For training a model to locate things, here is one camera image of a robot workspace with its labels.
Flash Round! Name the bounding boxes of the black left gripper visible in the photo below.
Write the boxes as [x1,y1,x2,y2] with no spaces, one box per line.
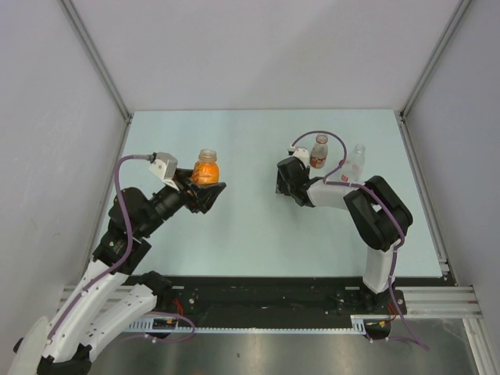
[139,167,226,236]

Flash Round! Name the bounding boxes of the orange juice bottle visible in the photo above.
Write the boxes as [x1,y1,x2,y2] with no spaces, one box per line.
[191,149,220,185]

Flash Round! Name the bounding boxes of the red label clear bottle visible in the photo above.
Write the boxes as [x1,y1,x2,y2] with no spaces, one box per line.
[309,134,328,169]

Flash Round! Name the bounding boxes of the clear water bottle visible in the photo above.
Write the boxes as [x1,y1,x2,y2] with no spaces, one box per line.
[339,144,366,183]

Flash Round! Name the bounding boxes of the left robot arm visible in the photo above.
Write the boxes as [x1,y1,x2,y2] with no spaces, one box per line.
[9,169,226,374]

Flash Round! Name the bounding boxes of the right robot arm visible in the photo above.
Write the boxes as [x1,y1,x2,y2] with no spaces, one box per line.
[276,156,413,313]

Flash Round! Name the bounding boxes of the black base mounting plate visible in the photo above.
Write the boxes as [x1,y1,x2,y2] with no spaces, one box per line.
[124,275,456,333]

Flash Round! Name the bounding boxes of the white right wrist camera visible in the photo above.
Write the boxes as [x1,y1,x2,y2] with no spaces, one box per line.
[287,145,310,169]

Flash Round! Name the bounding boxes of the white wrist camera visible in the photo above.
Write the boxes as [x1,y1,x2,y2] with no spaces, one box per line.
[287,145,310,169]
[148,152,179,191]

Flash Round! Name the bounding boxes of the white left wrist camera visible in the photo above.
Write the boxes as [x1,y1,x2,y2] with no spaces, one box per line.
[148,152,179,191]

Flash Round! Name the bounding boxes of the white slotted cable duct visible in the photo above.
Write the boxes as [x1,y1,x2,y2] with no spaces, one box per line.
[123,309,395,338]

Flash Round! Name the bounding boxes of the left aluminium frame post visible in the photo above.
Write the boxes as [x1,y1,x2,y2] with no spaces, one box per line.
[57,0,132,123]

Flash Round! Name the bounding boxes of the aluminium frame post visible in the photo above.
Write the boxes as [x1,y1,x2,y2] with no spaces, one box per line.
[57,0,132,123]
[398,0,475,121]

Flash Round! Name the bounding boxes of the right aluminium frame post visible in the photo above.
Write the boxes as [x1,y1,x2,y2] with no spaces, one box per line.
[398,0,475,121]

